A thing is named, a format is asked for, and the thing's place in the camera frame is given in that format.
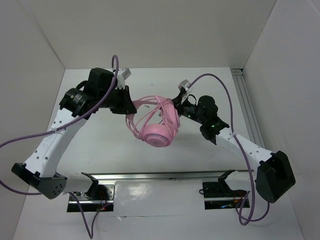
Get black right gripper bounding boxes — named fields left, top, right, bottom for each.
left=159, top=92, right=206, bottom=125

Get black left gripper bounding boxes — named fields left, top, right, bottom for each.
left=98, top=85, right=137, bottom=115

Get pink headphones with cable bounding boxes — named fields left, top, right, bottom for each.
left=125, top=95, right=181, bottom=148

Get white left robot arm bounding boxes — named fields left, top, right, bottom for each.
left=11, top=67, right=137, bottom=200

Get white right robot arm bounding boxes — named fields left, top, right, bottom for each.
left=172, top=93, right=296, bottom=204

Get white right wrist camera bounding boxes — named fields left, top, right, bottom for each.
left=178, top=79, right=192, bottom=104

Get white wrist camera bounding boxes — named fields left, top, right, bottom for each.
left=116, top=68, right=132, bottom=89
left=178, top=79, right=192, bottom=104

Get aluminium side rail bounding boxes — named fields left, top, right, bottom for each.
left=230, top=68, right=266, bottom=148

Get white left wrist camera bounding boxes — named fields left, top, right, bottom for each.
left=116, top=68, right=132, bottom=89

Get aluminium front rail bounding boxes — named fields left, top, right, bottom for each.
left=82, top=170, right=253, bottom=186

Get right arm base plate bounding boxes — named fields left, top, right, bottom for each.
left=198, top=181, right=247, bottom=210

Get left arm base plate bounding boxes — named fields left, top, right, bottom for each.
left=73, top=180, right=116, bottom=213

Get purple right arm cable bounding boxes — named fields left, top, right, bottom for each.
left=184, top=73, right=271, bottom=227

